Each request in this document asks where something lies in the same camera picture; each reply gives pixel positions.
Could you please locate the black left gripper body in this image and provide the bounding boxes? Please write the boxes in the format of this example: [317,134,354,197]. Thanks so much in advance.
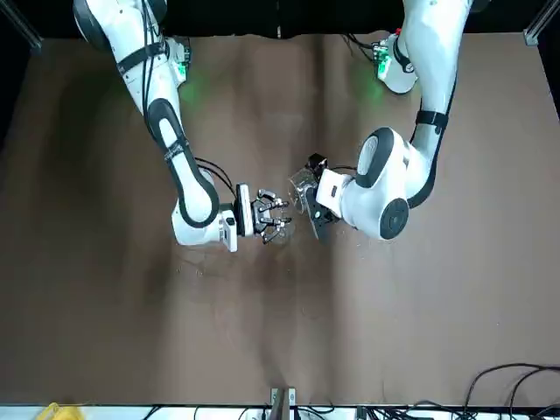
[304,185,341,245]

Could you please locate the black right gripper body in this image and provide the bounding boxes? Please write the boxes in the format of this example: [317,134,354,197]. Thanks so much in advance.
[251,197,268,238]

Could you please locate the clear glass conical flask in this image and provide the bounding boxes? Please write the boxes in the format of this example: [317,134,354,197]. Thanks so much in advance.
[273,205,299,246]

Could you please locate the clear glass beaker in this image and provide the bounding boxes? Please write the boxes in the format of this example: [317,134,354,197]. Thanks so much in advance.
[286,167,321,216]

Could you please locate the yellow bag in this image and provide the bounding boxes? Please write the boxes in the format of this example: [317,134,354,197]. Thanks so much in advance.
[40,401,85,420]

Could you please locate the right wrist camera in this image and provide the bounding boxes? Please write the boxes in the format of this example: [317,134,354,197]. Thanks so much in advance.
[234,182,256,239]

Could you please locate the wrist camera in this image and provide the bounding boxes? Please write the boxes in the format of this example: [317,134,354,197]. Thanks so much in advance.
[234,182,256,239]
[306,151,330,175]

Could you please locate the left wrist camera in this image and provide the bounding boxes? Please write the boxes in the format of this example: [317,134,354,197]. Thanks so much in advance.
[306,151,330,175]

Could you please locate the black left arm base cable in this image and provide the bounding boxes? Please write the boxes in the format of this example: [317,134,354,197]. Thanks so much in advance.
[345,32,382,62]

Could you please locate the aluminium post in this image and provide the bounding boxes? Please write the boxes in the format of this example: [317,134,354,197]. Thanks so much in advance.
[268,386,298,420]

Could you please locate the looped black cable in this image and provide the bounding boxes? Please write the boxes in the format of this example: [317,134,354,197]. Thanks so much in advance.
[462,361,560,420]

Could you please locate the aluminium frame rail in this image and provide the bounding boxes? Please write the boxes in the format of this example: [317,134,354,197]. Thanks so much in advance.
[521,0,560,46]
[0,0,44,50]

